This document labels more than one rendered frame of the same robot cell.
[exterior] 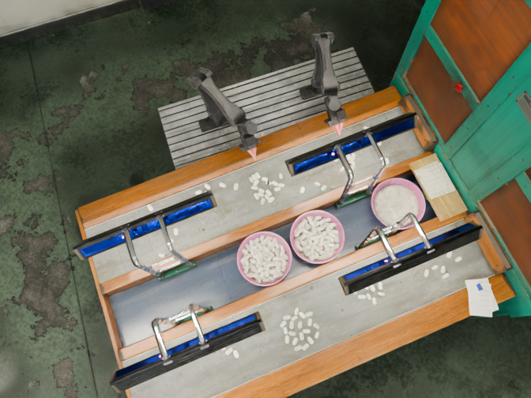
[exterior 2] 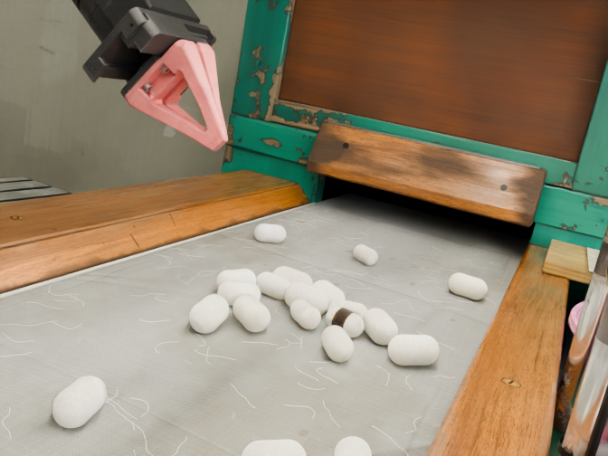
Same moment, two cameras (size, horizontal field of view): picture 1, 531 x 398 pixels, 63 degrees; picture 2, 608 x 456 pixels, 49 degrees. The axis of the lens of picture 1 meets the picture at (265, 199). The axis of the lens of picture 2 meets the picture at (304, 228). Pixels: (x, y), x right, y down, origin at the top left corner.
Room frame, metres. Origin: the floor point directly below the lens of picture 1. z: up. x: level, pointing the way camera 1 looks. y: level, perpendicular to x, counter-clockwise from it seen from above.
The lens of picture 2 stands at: (0.56, -0.05, 0.93)
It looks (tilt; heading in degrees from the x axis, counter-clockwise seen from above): 13 degrees down; 306
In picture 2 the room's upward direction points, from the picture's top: 11 degrees clockwise
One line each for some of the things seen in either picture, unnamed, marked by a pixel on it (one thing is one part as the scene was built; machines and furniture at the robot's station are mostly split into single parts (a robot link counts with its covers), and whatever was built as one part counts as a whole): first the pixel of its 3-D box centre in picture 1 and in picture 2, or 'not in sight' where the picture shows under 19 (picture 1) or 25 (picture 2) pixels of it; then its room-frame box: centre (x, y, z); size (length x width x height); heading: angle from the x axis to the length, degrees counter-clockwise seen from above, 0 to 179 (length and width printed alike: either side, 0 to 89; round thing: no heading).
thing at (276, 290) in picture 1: (299, 281); not in sight; (0.24, -0.11, 0.71); 1.81 x 0.05 x 0.11; 105
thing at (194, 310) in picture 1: (190, 332); not in sight; (0.06, 0.40, 0.90); 0.20 x 0.19 x 0.45; 105
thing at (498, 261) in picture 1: (487, 242); not in sight; (0.30, -1.00, 0.83); 0.30 x 0.06 x 0.07; 15
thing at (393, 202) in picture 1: (395, 206); not in sight; (0.56, -0.65, 0.71); 0.22 x 0.22 x 0.06
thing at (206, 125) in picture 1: (216, 118); not in sight; (1.19, 0.22, 0.71); 0.20 x 0.07 x 0.08; 102
